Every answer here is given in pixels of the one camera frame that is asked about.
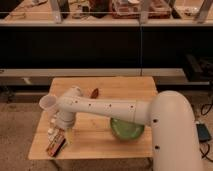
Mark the black foot pedal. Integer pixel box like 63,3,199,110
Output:
196,124,212,142

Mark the green ceramic bowl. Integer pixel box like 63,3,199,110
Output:
110,118,145,141

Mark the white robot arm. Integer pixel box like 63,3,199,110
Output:
56,87,204,171

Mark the brown red marker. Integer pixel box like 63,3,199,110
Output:
90,88,99,99

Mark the long metal shelf rack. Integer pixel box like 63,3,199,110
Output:
0,0,213,85

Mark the wooden table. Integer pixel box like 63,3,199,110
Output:
28,76,159,161

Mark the black cable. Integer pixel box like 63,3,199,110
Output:
199,99,213,161

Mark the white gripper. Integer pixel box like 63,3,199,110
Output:
55,119,74,144

